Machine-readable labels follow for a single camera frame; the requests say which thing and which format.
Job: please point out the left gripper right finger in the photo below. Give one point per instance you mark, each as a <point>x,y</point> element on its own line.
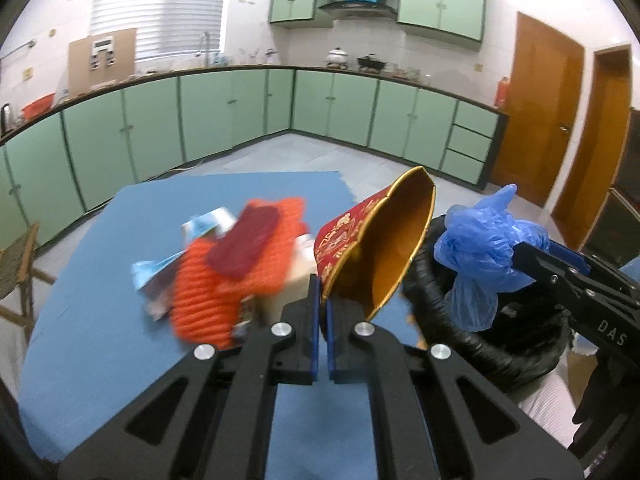
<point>434,416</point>

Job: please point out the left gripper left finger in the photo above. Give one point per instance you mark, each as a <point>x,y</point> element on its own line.
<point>210,415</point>

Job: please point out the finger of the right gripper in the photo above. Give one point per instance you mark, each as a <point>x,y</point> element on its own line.
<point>547,262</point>

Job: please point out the blue plastic bag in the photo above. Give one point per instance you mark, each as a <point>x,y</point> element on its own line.
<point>478,244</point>

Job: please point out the cream foam sponge block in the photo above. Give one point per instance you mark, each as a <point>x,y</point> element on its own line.
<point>295,286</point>

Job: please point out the orange foam net sleeve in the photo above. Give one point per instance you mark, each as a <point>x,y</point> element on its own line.
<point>215,275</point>

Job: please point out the red gold paper cup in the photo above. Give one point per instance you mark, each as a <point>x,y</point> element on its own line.
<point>363,254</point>

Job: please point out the black trash bin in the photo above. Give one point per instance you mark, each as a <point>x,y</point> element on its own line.
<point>511,338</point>

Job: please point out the green lower kitchen cabinets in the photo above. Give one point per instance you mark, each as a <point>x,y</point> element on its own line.
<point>75,157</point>

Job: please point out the kitchen faucet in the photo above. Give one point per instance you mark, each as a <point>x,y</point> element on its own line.
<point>204,44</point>

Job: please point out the black gloved right hand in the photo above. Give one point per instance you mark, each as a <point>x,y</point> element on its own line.
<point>608,414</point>

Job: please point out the black glass cabinet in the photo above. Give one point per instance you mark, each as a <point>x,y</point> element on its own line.
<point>615,237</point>

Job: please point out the cardboard box on floor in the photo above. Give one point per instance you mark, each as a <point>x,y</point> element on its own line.
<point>579,371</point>

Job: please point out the brown wooden door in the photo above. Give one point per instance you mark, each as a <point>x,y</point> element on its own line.
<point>600,147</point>
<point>541,103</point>

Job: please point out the red fire extinguisher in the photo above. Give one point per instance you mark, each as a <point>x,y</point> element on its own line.
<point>502,92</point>

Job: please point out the light blue wrapper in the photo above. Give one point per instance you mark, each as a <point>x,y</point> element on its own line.
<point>150,277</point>

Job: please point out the wooden chair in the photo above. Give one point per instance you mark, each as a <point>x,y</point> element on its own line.
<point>17,272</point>

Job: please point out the black wok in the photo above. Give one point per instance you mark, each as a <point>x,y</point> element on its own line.
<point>370,64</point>

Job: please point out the white cooking pot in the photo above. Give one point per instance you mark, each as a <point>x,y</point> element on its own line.
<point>337,57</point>

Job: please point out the range hood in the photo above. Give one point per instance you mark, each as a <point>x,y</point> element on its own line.
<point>341,10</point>

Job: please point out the red basin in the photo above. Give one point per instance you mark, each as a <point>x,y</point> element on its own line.
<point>38,107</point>

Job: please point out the cardboard panel on counter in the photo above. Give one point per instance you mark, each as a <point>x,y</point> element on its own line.
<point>98,60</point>

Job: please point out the window blind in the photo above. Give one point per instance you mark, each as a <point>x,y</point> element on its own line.
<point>164,27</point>

